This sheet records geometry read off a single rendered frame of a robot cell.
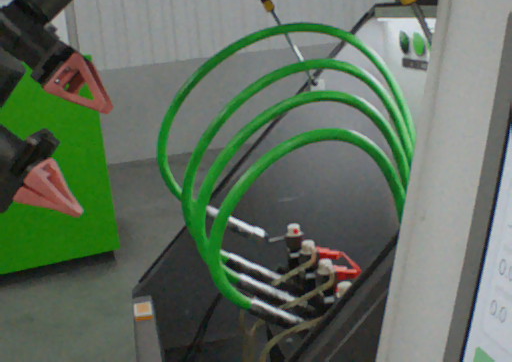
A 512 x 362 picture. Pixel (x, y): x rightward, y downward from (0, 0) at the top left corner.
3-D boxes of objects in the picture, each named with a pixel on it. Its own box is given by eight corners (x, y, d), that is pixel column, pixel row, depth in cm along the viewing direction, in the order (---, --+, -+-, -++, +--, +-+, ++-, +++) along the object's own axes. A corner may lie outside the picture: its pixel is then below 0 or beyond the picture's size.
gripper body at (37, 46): (89, 61, 99) (54, 29, 99) (69, 47, 89) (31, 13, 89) (61, 94, 99) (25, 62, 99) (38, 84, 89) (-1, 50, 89)
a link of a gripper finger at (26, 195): (94, 191, 77) (29, 141, 76) (61, 238, 78) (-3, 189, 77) (109, 177, 84) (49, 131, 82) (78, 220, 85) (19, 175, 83)
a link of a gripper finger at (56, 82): (126, 92, 97) (79, 51, 97) (115, 85, 90) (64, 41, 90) (95, 129, 97) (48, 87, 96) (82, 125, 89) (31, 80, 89)
